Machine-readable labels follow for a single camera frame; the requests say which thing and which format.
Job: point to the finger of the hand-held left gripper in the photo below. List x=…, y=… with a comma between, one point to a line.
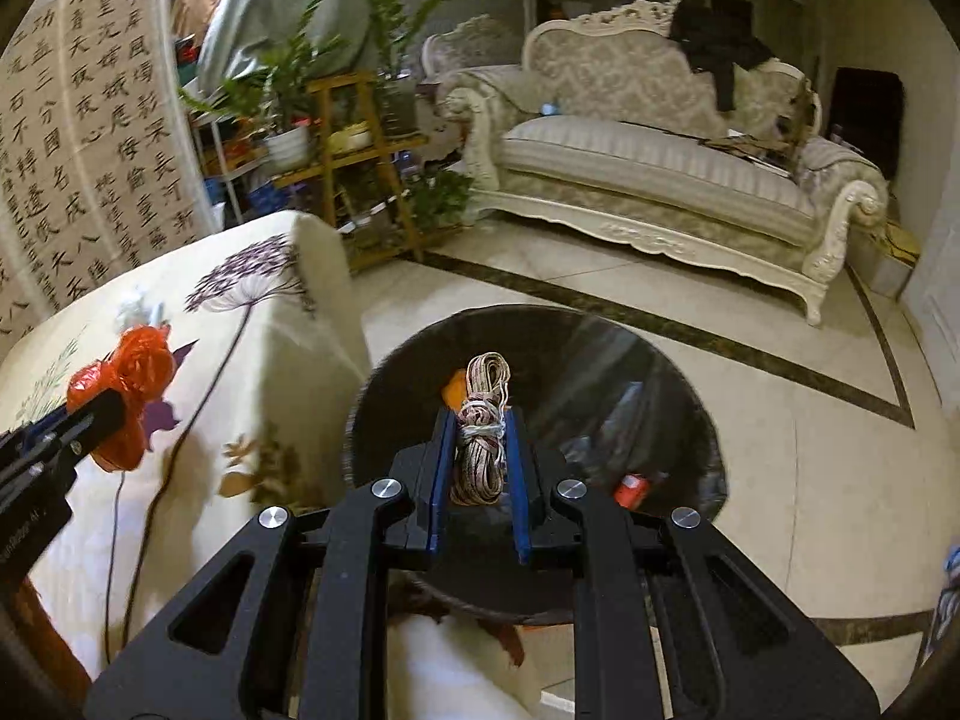
x=82, y=427

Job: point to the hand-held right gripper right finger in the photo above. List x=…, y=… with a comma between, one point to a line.
x=523, y=480

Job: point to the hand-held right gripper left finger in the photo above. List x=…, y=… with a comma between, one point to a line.
x=442, y=480

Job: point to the orange-red plastic bag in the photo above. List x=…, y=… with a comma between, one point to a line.
x=139, y=367

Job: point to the orange plastic bag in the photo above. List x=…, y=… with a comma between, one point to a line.
x=454, y=388

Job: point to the small red bottle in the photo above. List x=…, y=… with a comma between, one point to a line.
x=636, y=487

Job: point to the round bin with black liner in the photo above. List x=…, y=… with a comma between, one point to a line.
x=585, y=360

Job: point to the floral tablecloth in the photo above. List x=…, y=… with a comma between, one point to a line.
x=247, y=390

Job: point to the small low green plant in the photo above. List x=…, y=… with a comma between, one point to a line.
x=442, y=199

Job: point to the white metal shelf rack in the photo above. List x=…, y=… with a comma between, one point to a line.
x=217, y=157

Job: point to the cream ornate sofa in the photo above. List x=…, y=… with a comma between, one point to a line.
x=637, y=165

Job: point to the green plant in white pot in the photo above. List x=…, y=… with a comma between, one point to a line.
x=286, y=148

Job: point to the yellow bowl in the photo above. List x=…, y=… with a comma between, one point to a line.
x=350, y=139

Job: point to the wooden plant stand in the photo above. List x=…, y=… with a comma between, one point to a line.
x=322, y=120

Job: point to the brown cardboard pieces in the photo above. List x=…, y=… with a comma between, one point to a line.
x=742, y=146

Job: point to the cardboard box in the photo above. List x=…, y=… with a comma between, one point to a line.
x=892, y=255

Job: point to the cream ornate armchair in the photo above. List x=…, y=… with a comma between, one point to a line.
x=472, y=45

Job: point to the white panelled door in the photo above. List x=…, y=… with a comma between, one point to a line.
x=937, y=300

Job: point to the tall green potted plant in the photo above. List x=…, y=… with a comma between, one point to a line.
x=397, y=30

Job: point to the grey hanging cloth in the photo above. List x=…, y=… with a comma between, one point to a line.
x=255, y=0

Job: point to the black jacket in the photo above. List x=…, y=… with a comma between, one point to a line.
x=712, y=37

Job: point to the calligraphy wall hanging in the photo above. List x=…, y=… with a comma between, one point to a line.
x=90, y=127

